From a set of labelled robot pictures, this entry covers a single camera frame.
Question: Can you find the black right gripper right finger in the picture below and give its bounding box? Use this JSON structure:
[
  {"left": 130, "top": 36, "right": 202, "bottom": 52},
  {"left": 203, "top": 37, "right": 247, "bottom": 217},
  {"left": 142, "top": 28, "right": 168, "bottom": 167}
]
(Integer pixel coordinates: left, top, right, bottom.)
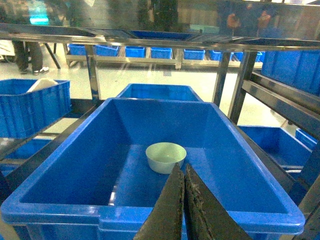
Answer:
[{"left": 184, "top": 163, "right": 251, "bottom": 240}]

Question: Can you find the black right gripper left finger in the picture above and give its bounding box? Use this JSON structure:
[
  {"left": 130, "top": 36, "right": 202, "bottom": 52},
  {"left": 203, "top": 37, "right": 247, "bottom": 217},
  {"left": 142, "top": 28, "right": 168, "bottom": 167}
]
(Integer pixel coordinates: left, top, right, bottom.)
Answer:
[{"left": 134, "top": 163, "right": 185, "bottom": 240}]

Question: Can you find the green bowl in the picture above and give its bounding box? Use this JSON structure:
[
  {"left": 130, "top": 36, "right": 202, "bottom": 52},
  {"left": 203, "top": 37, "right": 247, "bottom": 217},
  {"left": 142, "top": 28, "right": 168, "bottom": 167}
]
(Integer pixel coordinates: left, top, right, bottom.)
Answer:
[{"left": 145, "top": 142, "right": 187, "bottom": 175}]

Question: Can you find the large blue bin holding bowl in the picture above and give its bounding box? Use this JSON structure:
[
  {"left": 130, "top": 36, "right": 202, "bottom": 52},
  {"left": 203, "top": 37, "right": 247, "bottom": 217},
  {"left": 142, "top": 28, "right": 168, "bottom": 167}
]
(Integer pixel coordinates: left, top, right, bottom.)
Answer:
[{"left": 1, "top": 98, "right": 305, "bottom": 240}]

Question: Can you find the steel shelf rack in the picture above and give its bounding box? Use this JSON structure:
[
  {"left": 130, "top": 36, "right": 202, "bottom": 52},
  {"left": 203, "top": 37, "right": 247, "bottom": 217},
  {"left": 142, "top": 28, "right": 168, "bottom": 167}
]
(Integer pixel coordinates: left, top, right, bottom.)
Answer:
[{"left": 0, "top": 0, "right": 320, "bottom": 240}]

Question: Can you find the blue bin with white item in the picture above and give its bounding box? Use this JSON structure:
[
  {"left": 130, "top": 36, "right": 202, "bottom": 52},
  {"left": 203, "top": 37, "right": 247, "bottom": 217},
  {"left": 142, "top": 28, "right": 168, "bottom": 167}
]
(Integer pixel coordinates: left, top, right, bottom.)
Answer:
[{"left": 0, "top": 78, "right": 72, "bottom": 139}]

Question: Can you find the person legs background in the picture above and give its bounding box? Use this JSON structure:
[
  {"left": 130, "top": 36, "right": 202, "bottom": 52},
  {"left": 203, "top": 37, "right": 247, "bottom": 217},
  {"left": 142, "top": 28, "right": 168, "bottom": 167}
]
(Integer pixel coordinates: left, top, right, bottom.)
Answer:
[{"left": 12, "top": 40, "right": 50, "bottom": 75}]

